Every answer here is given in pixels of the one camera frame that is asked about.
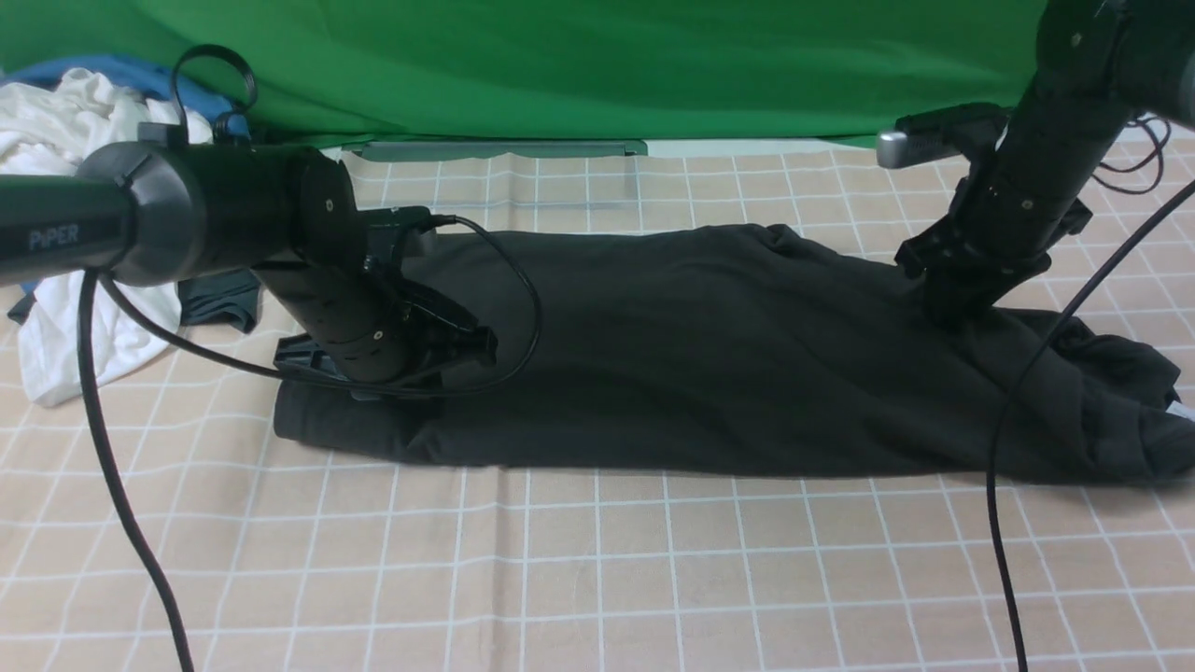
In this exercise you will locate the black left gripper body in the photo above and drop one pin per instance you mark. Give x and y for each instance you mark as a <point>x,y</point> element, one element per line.
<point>366,328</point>

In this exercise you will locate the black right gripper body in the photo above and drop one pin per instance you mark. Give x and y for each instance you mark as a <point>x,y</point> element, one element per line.
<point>1005,216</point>

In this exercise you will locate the dark gray long-sleeve shirt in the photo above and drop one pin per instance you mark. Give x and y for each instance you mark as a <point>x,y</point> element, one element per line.
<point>747,350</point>

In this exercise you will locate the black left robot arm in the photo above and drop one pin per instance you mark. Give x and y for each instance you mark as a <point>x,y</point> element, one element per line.
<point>239,186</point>

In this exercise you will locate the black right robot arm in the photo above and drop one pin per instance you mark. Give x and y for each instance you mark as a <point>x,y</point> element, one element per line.
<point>1099,65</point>

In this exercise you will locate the white crumpled shirt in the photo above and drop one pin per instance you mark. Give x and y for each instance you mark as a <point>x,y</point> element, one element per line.
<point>48,352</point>

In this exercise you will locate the dark teal crumpled garment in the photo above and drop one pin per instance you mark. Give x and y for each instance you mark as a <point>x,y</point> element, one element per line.
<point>231,298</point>

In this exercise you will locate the blue crumpled garment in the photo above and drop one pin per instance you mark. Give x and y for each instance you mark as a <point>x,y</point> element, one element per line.
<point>159,89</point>

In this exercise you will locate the green backdrop cloth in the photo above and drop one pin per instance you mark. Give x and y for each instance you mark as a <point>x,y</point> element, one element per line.
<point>649,70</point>

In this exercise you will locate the beige checkered tablecloth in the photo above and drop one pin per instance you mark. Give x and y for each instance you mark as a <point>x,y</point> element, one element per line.
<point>288,559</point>

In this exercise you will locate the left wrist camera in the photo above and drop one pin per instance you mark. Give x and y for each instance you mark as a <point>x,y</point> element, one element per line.
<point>403,232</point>

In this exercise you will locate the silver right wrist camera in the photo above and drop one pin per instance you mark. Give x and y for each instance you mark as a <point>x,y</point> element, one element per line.
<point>967,130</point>

